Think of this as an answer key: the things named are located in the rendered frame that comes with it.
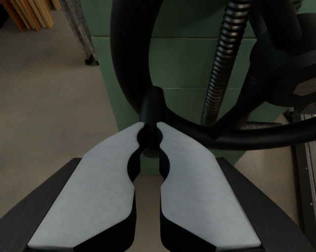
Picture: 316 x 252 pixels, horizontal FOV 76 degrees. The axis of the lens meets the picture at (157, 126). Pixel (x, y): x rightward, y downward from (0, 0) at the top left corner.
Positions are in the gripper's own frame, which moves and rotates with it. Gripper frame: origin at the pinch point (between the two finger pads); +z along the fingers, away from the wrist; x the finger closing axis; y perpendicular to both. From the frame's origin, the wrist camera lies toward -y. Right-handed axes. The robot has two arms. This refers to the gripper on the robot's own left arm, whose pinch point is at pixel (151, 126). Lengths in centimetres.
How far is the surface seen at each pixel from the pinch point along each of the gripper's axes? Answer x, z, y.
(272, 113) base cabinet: 31, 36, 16
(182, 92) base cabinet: 6.5, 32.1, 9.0
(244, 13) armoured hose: 8.4, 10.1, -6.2
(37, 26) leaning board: -86, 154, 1
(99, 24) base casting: -8.5, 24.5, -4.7
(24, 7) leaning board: -87, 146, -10
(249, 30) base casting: 15.5, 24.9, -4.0
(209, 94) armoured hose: 7.8, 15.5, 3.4
